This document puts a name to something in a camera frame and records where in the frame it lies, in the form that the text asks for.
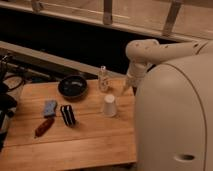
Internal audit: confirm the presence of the blue eraser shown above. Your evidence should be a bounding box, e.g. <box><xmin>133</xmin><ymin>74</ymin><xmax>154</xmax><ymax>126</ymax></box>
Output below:
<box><xmin>43</xmin><ymin>100</ymin><xmax>57</xmax><ymax>117</ymax></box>

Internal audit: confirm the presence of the black equipment with cables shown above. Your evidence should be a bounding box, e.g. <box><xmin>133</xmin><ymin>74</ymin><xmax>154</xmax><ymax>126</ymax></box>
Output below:
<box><xmin>0</xmin><ymin>54</ymin><xmax>25</xmax><ymax>152</ymax></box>

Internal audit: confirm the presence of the white ceramic cup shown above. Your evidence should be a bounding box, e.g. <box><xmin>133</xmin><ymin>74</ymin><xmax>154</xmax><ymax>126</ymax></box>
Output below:
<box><xmin>102</xmin><ymin>94</ymin><xmax>117</xmax><ymax>117</ymax></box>

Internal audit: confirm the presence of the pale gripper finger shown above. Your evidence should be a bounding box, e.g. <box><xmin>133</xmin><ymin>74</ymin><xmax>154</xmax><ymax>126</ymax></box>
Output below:
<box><xmin>121</xmin><ymin>84</ymin><xmax>130</xmax><ymax>95</ymax></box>

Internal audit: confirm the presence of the black white striped block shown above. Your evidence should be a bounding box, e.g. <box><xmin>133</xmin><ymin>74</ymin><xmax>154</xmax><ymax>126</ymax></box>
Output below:
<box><xmin>60</xmin><ymin>105</ymin><xmax>76</xmax><ymax>127</ymax></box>

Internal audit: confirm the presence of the clear glass bottle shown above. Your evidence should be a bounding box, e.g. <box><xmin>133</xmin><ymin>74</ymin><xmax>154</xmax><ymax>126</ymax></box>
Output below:
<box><xmin>98</xmin><ymin>66</ymin><xmax>109</xmax><ymax>92</ymax></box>

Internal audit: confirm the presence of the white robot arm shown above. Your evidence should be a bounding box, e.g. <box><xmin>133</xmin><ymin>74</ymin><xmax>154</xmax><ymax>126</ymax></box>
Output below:
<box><xmin>125</xmin><ymin>39</ymin><xmax>213</xmax><ymax>171</ymax></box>

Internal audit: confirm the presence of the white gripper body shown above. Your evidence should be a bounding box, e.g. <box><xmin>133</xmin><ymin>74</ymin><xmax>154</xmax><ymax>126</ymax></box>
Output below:
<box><xmin>126</xmin><ymin>62</ymin><xmax>146</xmax><ymax>87</ymax></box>

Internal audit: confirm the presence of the red brown pocket knife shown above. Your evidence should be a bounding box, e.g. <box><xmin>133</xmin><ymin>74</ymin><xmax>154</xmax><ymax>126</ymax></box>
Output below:
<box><xmin>34</xmin><ymin>118</ymin><xmax>55</xmax><ymax>138</ymax></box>

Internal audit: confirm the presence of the metal window frame rail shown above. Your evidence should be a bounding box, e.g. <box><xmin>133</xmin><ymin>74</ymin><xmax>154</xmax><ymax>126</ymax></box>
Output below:
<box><xmin>0</xmin><ymin>0</ymin><xmax>213</xmax><ymax>40</ymax></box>

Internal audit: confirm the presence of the black round bowl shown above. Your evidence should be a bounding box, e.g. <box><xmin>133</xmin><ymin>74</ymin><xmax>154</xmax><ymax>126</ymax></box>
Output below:
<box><xmin>58</xmin><ymin>75</ymin><xmax>88</xmax><ymax>99</ymax></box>

